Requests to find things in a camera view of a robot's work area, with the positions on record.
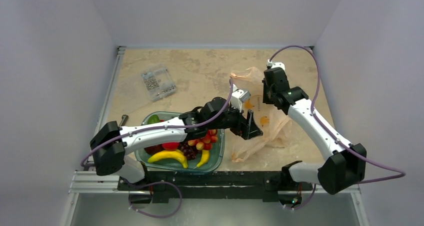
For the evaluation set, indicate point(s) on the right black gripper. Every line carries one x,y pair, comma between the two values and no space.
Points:
269,93

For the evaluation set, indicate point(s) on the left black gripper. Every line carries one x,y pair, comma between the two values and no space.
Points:
245,128

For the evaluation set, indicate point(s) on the orange plastic bag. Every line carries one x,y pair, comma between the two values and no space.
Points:
274,124

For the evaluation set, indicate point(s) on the red cherry bunch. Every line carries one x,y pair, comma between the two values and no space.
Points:
206,142

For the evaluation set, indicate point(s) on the red fake apple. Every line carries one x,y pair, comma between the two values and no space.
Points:
170,146

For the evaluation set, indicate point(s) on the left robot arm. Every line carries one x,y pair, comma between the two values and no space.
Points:
111,146

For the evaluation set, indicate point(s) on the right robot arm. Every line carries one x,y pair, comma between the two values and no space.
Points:
344,163

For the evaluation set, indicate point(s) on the right yellow fake banana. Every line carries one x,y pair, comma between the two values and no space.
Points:
205,156

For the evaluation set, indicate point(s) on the yellow fake banana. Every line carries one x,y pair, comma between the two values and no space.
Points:
176,155
205,156

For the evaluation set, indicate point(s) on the purple fake grape bunch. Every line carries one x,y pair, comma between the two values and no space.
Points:
190,152

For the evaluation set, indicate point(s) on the front yellow fake banana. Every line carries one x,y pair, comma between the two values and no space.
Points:
176,155

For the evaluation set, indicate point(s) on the green fake lime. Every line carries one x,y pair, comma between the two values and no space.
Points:
153,119

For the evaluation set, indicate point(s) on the dark red fake plum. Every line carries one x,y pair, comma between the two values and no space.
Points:
153,149

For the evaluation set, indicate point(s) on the teal plastic tray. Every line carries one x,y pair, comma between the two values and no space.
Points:
216,156

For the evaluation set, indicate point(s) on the clear screw box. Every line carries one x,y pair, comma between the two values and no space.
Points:
158,82

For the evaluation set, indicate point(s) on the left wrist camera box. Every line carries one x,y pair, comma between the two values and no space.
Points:
238,98

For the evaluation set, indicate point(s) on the black base frame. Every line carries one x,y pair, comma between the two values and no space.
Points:
268,186

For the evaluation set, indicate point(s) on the black metal clamp handle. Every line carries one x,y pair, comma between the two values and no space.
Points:
123,121

